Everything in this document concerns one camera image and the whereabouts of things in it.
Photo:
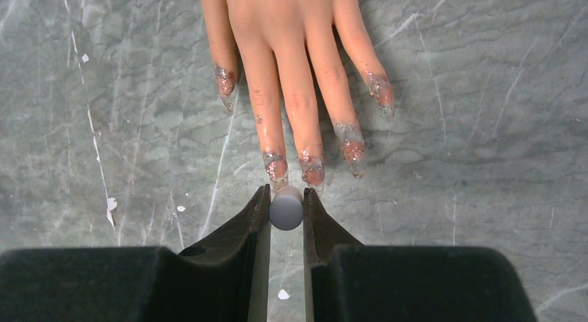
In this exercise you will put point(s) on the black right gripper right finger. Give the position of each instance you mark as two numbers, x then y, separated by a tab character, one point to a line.
346	280

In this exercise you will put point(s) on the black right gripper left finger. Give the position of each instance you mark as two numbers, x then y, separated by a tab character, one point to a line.
222	277

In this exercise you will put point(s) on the white nail polish brush cap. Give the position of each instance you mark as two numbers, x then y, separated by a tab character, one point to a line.
286	210

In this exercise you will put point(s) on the mannequin practice hand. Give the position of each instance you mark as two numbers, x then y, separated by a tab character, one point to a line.
289	50

